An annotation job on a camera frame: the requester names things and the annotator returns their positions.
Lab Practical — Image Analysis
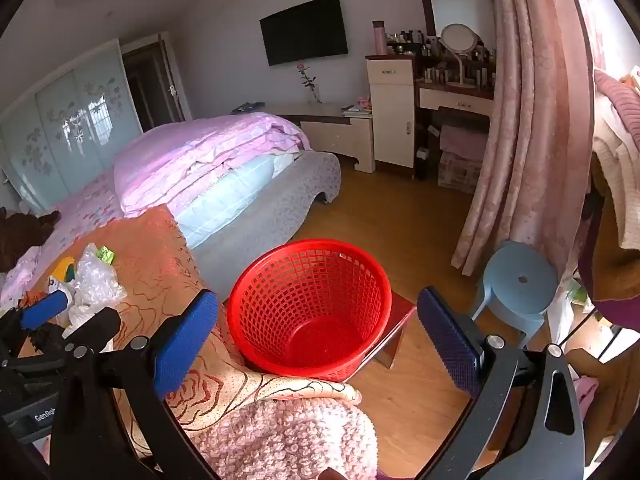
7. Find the glass-front wardrobe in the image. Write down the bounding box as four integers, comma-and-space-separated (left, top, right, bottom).
0, 40, 143, 216

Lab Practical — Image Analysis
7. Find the clear plastic bag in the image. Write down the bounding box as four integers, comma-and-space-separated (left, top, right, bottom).
67, 242, 126, 321

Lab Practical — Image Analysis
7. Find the grey bed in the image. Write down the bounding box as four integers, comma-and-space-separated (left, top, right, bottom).
0, 152, 342, 301

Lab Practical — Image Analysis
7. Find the round makeup mirror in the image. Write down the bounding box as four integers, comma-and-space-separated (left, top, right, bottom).
440, 23, 482, 88

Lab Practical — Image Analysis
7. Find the maroon hanging garment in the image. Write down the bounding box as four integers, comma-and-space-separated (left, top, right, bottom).
582, 280, 640, 331

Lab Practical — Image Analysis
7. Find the pink duvet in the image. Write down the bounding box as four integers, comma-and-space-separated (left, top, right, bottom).
114, 112, 313, 218

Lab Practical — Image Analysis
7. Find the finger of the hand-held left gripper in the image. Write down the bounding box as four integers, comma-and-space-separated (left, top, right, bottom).
17, 291, 69, 333
30, 306, 122, 357

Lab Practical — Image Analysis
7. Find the clear storage box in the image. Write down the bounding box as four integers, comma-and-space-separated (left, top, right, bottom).
437, 152, 483, 193

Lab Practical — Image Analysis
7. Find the bedroom door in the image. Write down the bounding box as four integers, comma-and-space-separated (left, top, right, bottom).
120, 32, 193, 133

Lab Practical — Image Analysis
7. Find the pink curtain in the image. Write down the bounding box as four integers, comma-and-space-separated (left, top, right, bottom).
451, 0, 596, 278

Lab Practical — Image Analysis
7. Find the rose in glass vase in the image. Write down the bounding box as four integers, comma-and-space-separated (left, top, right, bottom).
297, 62, 321, 105

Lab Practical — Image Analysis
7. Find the dressing table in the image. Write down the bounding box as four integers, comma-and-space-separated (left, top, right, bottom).
415, 80, 496, 181

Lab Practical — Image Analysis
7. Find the black wall television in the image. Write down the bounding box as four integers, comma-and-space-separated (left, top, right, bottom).
259, 0, 349, 67

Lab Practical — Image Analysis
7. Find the pink printed garment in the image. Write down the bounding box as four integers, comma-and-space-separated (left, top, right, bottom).
0, 247, 43, 311

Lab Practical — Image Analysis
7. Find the floral pink bed sheet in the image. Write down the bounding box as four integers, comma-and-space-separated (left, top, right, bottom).
47, 170, 126, 248

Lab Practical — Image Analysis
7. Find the white tissue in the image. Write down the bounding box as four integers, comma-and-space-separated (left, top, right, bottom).
47, 277, 93, 328

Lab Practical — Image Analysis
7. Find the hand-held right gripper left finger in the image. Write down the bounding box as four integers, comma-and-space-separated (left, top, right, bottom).
50, 289, 219, 480

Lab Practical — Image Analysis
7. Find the framed dresser mirror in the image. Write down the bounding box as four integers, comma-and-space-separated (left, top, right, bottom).
416, 0, 496, 43

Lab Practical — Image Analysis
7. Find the row of cosmetic bottles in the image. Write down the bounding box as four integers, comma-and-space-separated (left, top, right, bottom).
387, 27, 497, 86

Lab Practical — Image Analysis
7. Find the orange rose-pattern blanket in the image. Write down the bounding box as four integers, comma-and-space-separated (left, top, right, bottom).
15, 205, 361, 431

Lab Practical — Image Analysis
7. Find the blue plastic stool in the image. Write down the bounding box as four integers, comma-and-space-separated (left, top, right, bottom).
470, 241, 558, 350

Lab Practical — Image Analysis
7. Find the white tall cabinet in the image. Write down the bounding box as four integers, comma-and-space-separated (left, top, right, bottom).
366, 55, 417, 168

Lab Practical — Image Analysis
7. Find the brown teddy bear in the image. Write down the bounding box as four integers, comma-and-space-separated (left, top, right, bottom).
0, 207, 62, 271

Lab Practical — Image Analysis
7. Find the light blue folded quilt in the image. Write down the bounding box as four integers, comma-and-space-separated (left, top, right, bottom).
175, 152, 301, 251

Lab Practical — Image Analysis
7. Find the pink knitted blanket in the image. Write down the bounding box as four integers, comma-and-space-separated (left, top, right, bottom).
190, 382, 378, 480

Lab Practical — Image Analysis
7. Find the green and yellow sponge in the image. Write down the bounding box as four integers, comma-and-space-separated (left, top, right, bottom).
52, 257, 77, 282

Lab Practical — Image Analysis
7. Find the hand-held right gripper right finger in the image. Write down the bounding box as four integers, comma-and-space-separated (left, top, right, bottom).
416, 286, 587, 480

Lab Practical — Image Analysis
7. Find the pink hanging garment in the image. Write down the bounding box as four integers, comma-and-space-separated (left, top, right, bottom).
594, 70, 640, 141

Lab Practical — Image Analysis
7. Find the red plastic basket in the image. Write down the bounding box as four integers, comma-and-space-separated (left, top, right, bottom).
226, 240, 393, 382

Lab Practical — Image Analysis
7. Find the cream hanging garment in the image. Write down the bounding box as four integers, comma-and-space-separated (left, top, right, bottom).
592, 125, 640, 251

